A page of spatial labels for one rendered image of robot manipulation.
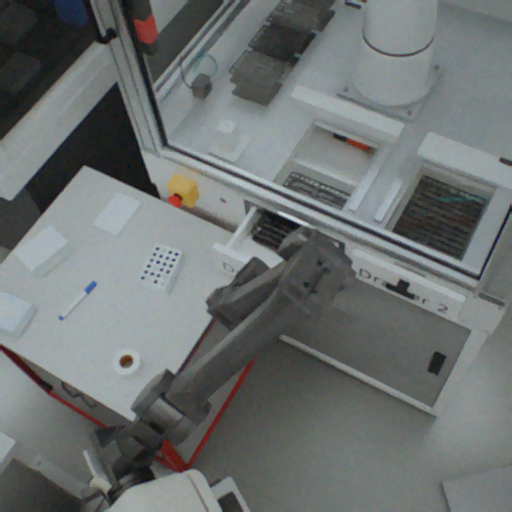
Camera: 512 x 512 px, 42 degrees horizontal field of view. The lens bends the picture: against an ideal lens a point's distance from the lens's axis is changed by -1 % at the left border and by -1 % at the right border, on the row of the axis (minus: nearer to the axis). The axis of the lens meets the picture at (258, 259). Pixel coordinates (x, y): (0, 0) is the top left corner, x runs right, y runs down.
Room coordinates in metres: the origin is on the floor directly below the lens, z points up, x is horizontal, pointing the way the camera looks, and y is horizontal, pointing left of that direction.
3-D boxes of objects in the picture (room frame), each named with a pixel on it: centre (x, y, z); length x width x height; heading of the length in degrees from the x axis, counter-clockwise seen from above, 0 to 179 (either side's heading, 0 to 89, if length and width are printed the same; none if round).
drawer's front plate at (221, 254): (0.79, -0.01, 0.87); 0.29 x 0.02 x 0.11; 53
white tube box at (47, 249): (1.02, 0.59, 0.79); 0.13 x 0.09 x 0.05; 128
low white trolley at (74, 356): (0.91, 0.41, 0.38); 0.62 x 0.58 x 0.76; 53
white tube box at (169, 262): (0.91, 0.27, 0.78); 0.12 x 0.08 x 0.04; 153
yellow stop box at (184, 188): (1.09, 0.18, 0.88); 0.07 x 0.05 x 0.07; 53
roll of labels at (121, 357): (0.65, 0.36, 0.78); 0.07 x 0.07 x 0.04
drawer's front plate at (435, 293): (0.72, -0.35, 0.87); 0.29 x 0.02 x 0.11; 53
